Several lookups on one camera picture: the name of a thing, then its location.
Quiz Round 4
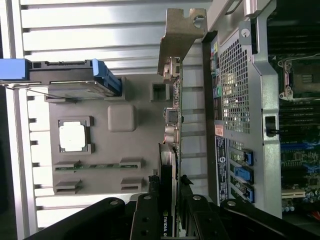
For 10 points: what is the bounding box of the grey parts rack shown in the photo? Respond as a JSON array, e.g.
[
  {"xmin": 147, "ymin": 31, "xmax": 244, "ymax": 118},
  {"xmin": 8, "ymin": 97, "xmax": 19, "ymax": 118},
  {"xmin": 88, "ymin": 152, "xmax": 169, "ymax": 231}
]
[{"xmin": 44, "ymin": 74, "xmax": 176, "ymax": 201}]

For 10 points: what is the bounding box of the CPU socket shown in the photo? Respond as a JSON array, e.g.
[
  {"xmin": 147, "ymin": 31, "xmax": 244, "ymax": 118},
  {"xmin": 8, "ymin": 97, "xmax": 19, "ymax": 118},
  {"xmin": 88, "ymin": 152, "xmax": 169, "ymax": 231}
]
[{"xmin": 276, "ymin": 53, "xmax": 320, "ymax": 102}]

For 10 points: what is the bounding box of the green motherboard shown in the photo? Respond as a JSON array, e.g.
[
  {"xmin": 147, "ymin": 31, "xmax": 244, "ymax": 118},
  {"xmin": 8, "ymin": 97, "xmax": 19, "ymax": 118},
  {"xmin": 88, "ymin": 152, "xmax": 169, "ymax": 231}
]
[{"xmin": 268, "ymin": 49, "xmax": 320, "ymax": 218}]

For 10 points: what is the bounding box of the hard disk in blue caddy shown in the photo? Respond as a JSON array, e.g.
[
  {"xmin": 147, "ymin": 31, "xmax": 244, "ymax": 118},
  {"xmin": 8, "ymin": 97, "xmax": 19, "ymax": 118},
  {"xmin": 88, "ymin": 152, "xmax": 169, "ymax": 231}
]
[{"xmin": 0, "ymin": 58, "xmax": 124, "ymax": 100}]

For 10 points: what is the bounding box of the green RAM stick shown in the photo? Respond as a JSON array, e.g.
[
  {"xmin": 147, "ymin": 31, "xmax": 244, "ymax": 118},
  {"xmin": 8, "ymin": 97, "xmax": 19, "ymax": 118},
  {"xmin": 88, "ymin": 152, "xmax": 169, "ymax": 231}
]
[{"xmin": 56, "ymin": 163, "xmax": 141, "ymax": 172}]

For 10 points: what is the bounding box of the blue expansion slot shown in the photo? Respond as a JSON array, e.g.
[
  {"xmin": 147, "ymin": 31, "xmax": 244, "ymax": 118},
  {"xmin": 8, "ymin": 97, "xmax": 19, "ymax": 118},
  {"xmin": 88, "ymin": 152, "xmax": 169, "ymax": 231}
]
[{"xmin": 281, "ymin": 141, "xmax": 312, "ymax": 152}]

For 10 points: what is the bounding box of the black open PC case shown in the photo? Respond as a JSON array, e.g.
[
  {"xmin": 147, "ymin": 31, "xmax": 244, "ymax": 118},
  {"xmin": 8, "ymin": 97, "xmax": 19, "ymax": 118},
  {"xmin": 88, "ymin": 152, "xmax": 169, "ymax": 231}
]
[{"xmin": 201, "ymin": 0, "xmax": 320, "ymax": 227}]

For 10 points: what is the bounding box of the silver CPU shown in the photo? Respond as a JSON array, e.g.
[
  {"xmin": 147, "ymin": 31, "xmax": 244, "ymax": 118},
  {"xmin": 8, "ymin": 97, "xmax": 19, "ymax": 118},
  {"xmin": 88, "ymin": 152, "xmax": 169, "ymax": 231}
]
[{"xmin": 59, "ymin": 122, "xmax": 86, "ymax": 152}]

